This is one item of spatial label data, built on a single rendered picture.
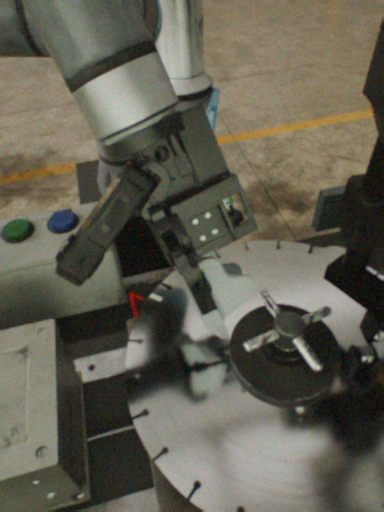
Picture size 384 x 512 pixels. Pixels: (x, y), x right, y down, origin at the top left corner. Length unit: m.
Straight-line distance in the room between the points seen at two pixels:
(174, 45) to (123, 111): 0.48
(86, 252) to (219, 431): 0.20
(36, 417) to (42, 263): 0.25
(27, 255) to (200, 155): 0.38
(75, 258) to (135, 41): 0.17
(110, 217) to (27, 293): 0.39
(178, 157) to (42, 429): 0.31
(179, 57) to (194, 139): 0.46
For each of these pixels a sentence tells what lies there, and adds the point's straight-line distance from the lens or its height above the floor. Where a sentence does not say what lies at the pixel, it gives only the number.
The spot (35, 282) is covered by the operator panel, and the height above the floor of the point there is 0.85.
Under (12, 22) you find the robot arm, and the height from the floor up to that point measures 1.21.
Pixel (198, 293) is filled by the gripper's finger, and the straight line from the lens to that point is 0.34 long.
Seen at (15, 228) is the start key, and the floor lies 0.91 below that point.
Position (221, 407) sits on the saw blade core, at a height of 0.95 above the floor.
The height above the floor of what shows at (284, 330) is 1.00.
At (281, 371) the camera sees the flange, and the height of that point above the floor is 0.96.
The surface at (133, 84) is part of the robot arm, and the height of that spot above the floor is 1.20.
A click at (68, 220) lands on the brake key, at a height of 0.91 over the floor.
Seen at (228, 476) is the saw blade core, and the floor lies 0.95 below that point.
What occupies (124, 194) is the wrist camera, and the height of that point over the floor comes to 1.13.
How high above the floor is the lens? 1.33
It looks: 48 degrees down
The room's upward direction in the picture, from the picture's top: 4 degrees counter-clockwise
